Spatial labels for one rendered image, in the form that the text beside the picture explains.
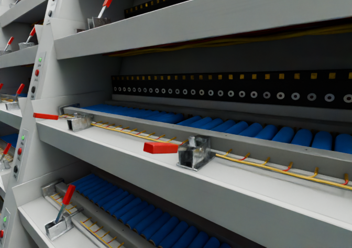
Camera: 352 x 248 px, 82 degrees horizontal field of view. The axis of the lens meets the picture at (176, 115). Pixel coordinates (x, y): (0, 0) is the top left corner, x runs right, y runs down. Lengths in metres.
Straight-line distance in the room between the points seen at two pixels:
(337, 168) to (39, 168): 0.57
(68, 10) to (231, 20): 0.46
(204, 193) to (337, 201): 0.11
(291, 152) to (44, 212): 0.50
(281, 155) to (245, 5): 0.16
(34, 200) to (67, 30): 0.42
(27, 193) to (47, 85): 0.26
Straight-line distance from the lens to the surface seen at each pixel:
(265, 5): 0.24
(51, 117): 0.41
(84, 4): 0.65
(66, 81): 0.60
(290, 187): 0.21
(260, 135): 0.27
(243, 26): 0.24
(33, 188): 0.61
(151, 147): 0.17
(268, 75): 0.36
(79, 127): 0.43
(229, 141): 0.24
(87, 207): 0.48
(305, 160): 0.23
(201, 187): 0.21
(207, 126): 0.31
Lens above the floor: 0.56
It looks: 3 degrees up
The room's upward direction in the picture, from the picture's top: 10 degrees clockwise
